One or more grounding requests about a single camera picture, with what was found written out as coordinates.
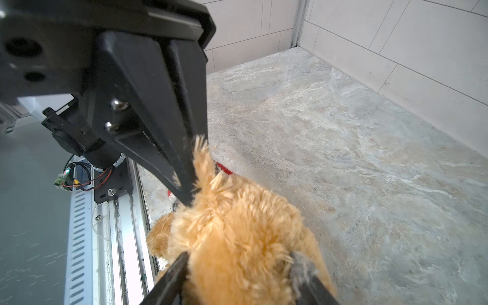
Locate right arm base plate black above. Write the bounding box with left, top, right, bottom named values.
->
left=94, top=159, right=133, bottom=204

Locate right aluminium corner post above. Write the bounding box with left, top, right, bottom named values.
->
left=291, top=0, right=310, bottom=48

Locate right green circuit board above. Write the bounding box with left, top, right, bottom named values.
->
left=54, top=166, right=74, bottom=191

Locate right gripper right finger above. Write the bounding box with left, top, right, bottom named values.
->
left=289, top=252, right=339, bottom=305

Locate red white striped knit sweater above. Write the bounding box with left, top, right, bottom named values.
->
left=167, top=162, right=234, bottom=198

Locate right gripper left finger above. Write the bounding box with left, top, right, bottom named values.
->
left=80, top=31, right=208, bottom=206

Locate brown plush teddy bear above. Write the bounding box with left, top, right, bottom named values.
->
left=146, top=135, right=337, bottom=304

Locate aluminium mounting rail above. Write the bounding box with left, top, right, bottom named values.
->
left=91, top=160, right=158, bottom=304

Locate white ventilation grille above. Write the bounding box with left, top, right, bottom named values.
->
left=64, top=191, right=93, bottom=304

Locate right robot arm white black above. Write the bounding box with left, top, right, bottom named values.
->
left=43, top=31, right=337, bottom=304

